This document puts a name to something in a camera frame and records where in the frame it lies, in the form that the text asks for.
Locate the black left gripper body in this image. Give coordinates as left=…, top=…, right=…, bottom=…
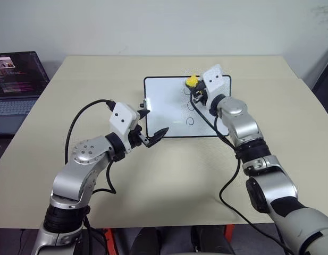
left=128, top=124, right=148, bottom=150

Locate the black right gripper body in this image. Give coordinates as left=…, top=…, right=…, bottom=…
left=192, top=87, right=211, bottom=107

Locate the yellow whiteboard eraser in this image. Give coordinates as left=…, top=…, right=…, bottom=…
left=185, top=75, right=200, bottom=89

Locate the small black-framed whiteboard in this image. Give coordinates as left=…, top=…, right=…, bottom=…
left=139, top=75, right=232, bottom=138

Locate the orange table leg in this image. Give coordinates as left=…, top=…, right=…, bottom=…
left=224, top=225, right=236, bottom=255
left=103, top=227, right=114, bottom=255

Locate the dark rounded shape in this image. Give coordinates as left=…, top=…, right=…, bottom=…
left=191, top=225, right=234, bottom=255
left=131, top=227, right=165, bottom=255

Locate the open grey laptop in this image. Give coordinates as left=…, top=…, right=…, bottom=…
left=0, top=51, right=51, bottom=137

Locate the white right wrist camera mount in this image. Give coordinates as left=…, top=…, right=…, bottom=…
left=201, top=63, right=225, bottom=107

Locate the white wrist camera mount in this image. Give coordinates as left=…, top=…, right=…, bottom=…
left=201, top=63, right=225, bottom=107
left=108, top=101, right=139, bottom=154

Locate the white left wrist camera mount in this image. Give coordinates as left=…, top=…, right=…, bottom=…
left=108, top=101, right=139, bottom=154

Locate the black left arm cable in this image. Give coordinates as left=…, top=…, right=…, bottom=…
left=64, top=99, right=117, bottom=195

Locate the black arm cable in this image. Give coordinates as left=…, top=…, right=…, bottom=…
left=64, top=99, right=117, bottom=195
left=189, top=90, right=296, bottom=255

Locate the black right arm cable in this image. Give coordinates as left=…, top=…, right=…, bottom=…
left=189, top=90, right=296, bottom=255

